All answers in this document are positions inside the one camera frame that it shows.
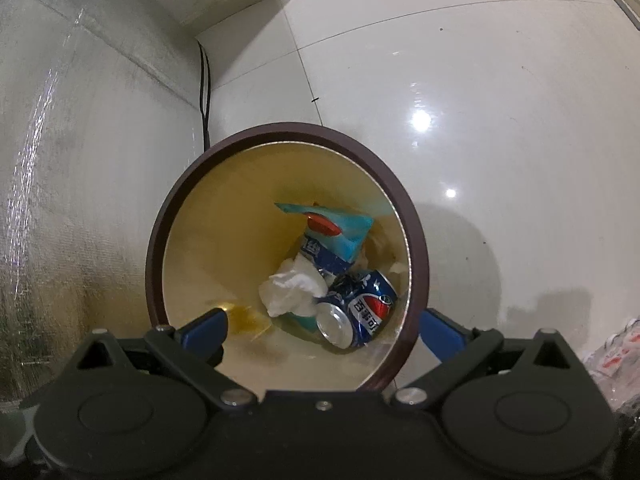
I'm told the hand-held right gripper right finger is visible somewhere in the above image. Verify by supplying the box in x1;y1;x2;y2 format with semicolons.
390;308;583;408

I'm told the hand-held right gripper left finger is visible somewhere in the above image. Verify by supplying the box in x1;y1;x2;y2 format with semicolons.
72;308;257;411

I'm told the blue soda can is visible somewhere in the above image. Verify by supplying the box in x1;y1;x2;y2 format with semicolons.
315;269;399;350

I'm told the white tissue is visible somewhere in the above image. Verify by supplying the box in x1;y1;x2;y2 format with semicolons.
258;254;328;318

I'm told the brown rimmed cream trash bin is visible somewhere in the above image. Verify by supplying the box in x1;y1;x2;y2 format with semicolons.
145;122;430;393

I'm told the blue snack packet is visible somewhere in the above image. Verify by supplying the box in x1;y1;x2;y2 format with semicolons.
274;201;375;333

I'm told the clear plastic bag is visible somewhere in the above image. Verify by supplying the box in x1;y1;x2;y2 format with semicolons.
582;315;640;411

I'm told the black cable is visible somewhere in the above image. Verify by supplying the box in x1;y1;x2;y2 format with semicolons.
197;42;213;151

